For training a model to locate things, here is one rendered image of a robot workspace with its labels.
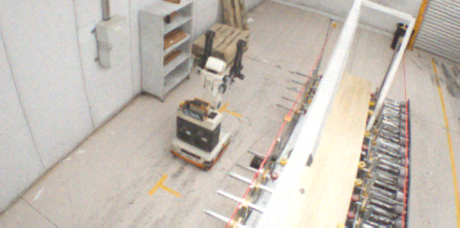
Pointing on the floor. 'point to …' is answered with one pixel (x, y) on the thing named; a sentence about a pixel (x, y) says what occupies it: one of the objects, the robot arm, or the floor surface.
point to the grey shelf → (152, 51)
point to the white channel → (281, 197)
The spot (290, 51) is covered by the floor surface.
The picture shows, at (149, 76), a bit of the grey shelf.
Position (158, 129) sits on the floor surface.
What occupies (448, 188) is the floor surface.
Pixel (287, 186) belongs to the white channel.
